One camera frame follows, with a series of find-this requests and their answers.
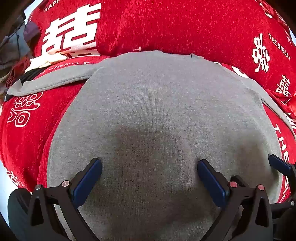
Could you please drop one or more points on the black cloth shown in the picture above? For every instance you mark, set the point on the black cloth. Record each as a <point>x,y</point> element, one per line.
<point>30,75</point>

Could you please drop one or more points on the grey knit sweater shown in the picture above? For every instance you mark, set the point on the grey knit sweater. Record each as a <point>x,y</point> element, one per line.
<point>148,104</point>

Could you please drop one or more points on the pile of clothes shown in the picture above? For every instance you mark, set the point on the pile of clothes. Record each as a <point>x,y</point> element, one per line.
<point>20,41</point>

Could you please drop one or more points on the red printed sofa cover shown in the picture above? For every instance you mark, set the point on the red printed sofa cover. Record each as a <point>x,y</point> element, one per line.
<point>185,23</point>

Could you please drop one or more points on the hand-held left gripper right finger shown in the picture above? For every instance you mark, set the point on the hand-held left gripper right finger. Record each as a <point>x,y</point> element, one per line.
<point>211,183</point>

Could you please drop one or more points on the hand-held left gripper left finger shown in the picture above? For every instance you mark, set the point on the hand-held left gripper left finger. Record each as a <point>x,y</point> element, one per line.
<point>87,182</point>

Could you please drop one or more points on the cream white cloth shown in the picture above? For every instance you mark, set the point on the cream white cloth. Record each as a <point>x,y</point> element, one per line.
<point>44,62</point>

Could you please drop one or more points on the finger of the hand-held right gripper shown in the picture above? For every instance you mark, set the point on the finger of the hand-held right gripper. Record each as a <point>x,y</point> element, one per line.
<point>278,164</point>

